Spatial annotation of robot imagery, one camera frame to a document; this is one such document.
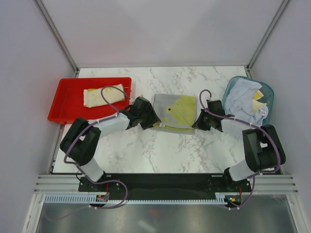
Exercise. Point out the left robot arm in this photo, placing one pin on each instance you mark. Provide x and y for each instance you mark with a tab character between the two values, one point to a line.
80	142

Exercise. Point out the yellow towel in basket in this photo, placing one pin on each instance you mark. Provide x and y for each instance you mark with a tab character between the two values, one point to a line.
258	107

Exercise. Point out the aluminium frame post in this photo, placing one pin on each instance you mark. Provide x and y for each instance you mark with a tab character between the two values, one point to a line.
272	25
56	34

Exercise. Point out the teal plastic basket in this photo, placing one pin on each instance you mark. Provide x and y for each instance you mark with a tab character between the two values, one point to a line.
266	91

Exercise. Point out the white slotted cable duct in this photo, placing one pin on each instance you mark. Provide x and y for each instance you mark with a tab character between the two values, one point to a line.
105	199

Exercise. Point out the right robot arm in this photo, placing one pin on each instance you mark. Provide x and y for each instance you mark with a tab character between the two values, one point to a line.
263	151

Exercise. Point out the aluminium rail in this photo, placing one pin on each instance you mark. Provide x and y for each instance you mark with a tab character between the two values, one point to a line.
56	184

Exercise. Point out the right aluminium frame post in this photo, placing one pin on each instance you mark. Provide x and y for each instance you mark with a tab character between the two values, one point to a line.
272	25

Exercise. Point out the yellow green patterned towel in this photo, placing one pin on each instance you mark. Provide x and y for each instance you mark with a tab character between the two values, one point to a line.
94	97

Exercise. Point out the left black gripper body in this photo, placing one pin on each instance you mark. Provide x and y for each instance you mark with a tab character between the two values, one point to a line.
149	113

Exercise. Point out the grey towel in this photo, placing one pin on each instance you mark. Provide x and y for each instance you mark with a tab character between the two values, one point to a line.
177	113

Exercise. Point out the light blue towel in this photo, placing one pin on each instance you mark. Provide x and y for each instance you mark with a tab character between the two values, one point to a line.
239	102

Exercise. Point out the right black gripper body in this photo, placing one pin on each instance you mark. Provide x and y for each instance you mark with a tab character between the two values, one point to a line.
206	117

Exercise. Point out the left aluminium frame post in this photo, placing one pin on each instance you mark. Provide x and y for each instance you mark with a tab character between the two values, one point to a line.
56	34

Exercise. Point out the red plastic tray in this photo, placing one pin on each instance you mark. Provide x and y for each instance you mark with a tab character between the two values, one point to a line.
68	103

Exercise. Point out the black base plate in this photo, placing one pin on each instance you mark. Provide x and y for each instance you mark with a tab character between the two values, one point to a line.
165	186

